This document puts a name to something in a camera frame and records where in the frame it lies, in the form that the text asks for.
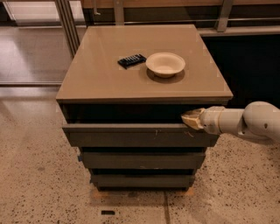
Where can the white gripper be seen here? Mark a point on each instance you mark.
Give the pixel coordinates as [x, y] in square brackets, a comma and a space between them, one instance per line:
[210, 120]

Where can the grey top drawer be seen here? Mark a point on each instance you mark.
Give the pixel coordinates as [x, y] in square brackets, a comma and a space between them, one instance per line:
[136, 135]

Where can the grey drawer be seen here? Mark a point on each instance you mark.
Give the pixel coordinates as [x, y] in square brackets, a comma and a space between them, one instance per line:
[136, 135]
[144, 161]
[156, 181]

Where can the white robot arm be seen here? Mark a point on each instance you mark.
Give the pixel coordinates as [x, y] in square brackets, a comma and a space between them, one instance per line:
[258, 121]

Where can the grey drawer cabinet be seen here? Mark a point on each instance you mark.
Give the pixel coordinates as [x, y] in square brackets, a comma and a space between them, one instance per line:
[97, 89]

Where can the grey middle drawer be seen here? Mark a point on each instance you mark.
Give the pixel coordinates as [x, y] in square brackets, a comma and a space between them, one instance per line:
[144, 161]

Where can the grey bottom drawer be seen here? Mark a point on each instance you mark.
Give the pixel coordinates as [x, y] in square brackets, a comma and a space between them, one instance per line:
[156, 181]

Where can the white paper bowl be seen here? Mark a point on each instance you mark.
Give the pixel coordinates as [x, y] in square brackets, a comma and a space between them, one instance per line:
[165, 64]

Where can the black chip bag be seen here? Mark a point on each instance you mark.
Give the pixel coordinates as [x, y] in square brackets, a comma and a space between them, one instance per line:
[131, 61]

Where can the metal railing shelf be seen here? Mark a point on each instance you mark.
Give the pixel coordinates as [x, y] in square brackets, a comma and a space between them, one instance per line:
[210, 17]

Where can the black floor marker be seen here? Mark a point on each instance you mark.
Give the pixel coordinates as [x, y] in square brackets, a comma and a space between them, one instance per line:
[107, 212]

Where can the metal window frame post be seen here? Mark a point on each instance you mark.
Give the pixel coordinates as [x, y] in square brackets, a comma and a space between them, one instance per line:
[67, 21]

